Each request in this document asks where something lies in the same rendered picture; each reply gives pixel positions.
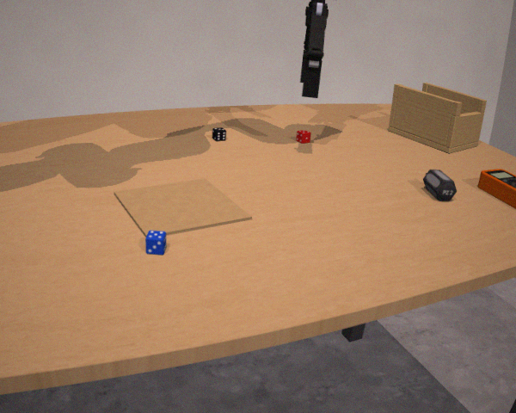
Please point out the orange pocket multimeter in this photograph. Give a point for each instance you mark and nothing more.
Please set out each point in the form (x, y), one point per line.
(499, 183)

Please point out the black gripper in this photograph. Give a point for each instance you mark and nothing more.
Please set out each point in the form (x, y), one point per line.
(312, 60)

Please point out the black die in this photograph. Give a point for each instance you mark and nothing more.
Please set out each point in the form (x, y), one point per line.
(219, 134)

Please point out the thin tan flat mat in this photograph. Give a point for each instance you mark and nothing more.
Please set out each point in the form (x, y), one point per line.
(179, 207)

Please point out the red die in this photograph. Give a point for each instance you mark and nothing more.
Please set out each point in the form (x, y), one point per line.
(303, 136)

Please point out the blue die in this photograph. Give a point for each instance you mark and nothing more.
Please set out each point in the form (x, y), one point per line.
(155, 242)

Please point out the tan wooden open box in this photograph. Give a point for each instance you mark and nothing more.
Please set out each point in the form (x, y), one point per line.
(438, 119)

